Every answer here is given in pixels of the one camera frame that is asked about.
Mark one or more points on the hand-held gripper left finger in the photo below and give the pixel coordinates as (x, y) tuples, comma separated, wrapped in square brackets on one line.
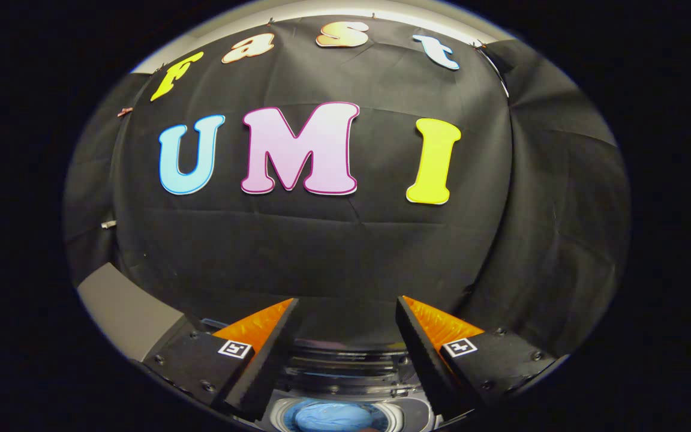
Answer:
[(270, 360)]

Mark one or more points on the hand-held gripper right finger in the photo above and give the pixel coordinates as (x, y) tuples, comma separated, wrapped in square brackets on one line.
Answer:
[(420, 360)]

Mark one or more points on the dark grey washing machine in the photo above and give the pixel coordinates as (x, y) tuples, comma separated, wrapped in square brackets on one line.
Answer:
[(411, 414)]

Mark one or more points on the light blue polo shirt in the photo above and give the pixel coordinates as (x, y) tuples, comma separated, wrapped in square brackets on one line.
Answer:
[(333, 417)]

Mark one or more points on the pink clothespin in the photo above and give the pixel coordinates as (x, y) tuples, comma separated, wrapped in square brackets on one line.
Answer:
[(125, 111)]

